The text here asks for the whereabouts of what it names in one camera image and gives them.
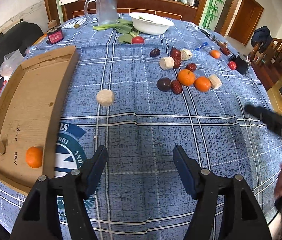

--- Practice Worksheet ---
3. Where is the wooden counter cabinet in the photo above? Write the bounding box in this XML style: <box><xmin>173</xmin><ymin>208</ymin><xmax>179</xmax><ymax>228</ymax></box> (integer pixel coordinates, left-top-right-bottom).
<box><xmin>44</xmin><ymin>0</ymin><xmax>207</xmax><ymax>24</ymax></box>

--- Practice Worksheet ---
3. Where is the key bunch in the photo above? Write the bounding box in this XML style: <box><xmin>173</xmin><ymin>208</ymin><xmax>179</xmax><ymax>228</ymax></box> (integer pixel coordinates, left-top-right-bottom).
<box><xmin>198</xmin><ymin>27</ymin><xmax>227</xmax><ymax>47</ymax></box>

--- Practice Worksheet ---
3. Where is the red plastic bag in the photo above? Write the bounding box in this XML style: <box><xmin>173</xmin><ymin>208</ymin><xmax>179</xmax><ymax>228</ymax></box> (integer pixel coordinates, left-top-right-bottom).
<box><xmin>0</xmin><ymin>80</ymin><xmax>8</xmax><ymax>97</ymax></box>

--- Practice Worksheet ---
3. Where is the brown wooden door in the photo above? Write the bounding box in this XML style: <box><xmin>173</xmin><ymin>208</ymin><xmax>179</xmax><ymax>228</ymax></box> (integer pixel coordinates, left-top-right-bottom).
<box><xmin>228</xmin><ymin>0</ymin><xmax>264</xmax><ymax>46</ymax></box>

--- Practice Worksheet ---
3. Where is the blue plaid tablecloth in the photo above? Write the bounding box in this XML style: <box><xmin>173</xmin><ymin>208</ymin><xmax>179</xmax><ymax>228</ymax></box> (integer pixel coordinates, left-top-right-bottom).
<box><xmin>0</xmin><ymin>13</ymin><xmax>282</xmax><ymax>240</ymax></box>

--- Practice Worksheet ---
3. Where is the red tomato right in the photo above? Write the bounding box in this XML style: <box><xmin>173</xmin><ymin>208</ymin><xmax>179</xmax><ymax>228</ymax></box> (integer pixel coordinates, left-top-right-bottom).
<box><xmin>228</xmin><ymin>61</ymin><xmax>237</xmax><ymax>70</ymax></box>

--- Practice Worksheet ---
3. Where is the orange tangerine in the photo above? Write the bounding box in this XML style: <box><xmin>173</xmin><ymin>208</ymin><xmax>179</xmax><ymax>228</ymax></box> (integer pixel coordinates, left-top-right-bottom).
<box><xmin>194</xmin><ymin>76</ymin><xmax>211</xmax><ymax>92</ymax></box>
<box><xmin>25</xmin><ymin>146</ymin><xmax>43</xmax><ymax>168</ymax></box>
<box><xmin>209</xmin><ymin>50</ymin><xmax>221</xmax><ymax>59</ymax></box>
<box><xmin>177</xmin><ymin>69</ymin><xmax>195</xmax><ymax>86</ymax></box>

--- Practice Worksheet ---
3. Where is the red tomato near greens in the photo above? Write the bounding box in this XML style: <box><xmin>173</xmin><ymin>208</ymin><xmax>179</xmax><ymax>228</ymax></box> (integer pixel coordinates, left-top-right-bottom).
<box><xmin>131</xmin><ymin>36</ymin><xmax>144</xmax><ymax>44</ymax></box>

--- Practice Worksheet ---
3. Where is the black cylindrical motor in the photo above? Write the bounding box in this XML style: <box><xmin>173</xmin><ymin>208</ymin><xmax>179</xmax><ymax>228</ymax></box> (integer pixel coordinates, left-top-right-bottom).
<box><xmin>229</xmin><ymin>54</ymin><xmax>251</xmax><ymax>75</ymax></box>

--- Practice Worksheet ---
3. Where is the white bowl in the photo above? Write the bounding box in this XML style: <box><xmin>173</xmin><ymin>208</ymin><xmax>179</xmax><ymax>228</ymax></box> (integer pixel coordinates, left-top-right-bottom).
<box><xmin>129</xmin><ymin>12</ymin><xmax>174</xmax><ymax>35</ymax></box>

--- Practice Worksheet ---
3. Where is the dark purple plum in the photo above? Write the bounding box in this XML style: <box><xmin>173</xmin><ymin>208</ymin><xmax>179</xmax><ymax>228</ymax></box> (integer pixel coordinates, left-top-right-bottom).
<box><xmin>156</xmin><ymin>77</ymin><xmax>171</xmax><ymax>92</ymax></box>

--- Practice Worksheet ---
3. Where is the green leafy vegetable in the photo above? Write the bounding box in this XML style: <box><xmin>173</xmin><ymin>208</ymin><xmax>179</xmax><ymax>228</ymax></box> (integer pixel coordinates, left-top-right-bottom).
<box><xmin>93</xmin><ymin>18</ymin><xmax>139</xmax><ymax>44</ymax></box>

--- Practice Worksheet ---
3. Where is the dark jacket on railing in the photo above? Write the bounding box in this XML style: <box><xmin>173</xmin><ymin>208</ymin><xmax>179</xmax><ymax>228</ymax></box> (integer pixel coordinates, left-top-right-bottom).
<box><xmin>251</xmin><ymin>26</ymin><xmax>273</xmax><ymax>53</ymax></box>

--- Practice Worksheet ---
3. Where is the large red jujube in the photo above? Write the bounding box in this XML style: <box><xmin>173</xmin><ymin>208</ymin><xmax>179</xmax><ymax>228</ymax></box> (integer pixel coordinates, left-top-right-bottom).
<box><xmin>170</xmin><ymin>47</ymin><xmax>181</xmax><ymax>69</ymax></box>

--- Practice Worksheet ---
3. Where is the dark wrinkled date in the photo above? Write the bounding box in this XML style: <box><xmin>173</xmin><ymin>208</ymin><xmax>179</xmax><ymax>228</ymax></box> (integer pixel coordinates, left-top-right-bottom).
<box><xmin>149</xmin><ymin>48</ymin><xmax>161</xmax><ymax>57</ymax></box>

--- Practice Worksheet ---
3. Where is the clear plastic bag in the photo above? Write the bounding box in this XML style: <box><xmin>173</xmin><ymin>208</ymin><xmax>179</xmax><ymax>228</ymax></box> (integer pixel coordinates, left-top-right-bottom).
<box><xmin>0</xmin><ymin>49</ymin><xmax>24</xmax><ymax>81</ymax></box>

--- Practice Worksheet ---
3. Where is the dark jar pink label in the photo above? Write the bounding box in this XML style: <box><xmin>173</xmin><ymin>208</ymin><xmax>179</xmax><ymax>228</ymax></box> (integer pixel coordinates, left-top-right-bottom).
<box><xmin>46</xmin><ymin>20</ymin><xmax>64</xmax><ymax>44</ymax></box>

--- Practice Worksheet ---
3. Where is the blue marker pen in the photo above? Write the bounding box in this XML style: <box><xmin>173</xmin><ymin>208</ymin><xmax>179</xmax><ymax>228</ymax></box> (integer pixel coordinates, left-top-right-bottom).
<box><xmin>195</xmin><ymin>42</ymin><xmax>208</xmax><ymax>51</ymax></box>

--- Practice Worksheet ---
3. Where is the cardboard tray box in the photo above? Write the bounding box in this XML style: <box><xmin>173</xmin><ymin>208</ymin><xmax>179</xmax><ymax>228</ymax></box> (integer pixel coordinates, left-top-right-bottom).
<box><xmin>0</xmin><ymin>46</ymin><xmax>79</xmax><ymax>195</ymax></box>

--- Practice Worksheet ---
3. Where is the clear plastic pitcher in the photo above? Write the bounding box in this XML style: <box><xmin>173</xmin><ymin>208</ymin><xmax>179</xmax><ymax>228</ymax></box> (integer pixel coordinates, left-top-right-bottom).
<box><xmin>84</xmin><ymin>0</ymin><xmax>118</xmax><ymax>25</ymax></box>

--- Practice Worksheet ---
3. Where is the wooden stair railing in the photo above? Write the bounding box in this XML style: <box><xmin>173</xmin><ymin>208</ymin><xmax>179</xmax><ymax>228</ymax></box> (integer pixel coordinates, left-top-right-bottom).
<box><xmin>248</xmin><ymin>34</ymin><xmax>282</xmax><ymax>81</ymax></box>

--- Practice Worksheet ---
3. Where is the small red jujube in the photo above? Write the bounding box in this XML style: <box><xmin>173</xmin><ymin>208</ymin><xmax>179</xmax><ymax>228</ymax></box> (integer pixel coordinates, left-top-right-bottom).
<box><xmin>186</xmin><ymin>63</ymin><xmax>196</xmax><ymax>72</ymax></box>

